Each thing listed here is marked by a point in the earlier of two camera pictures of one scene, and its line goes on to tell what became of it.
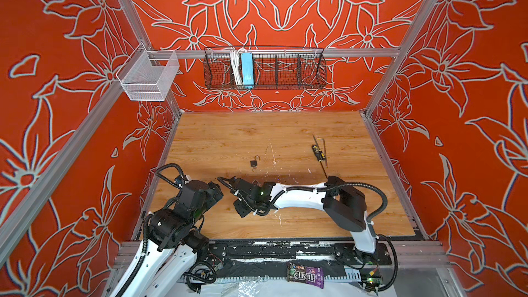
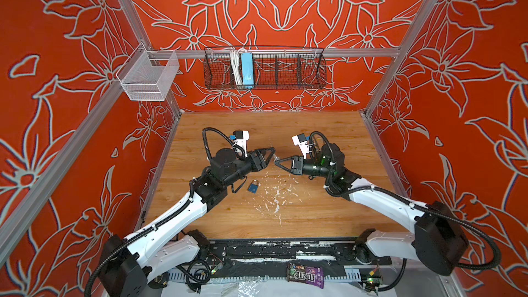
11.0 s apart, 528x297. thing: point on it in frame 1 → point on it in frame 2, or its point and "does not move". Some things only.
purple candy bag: (313, 276) does not move
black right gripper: (240, 214) → (296, 160)
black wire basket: (274, 69) does not move
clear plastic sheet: (245, 287) does not move
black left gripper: (212, 198) → (260, 163)
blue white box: (247, 69) does not move
